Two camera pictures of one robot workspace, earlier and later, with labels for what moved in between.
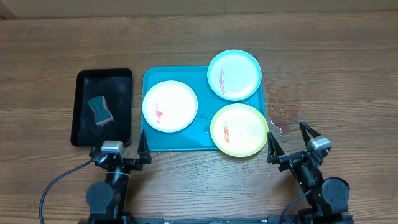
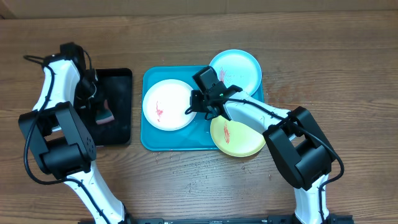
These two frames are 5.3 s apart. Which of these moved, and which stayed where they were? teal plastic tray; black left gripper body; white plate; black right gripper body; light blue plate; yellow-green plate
Moved: black right gripper body; black left gripper body
Stayed: teal plastic tray; light blue plate; yellow-green plate; white plate
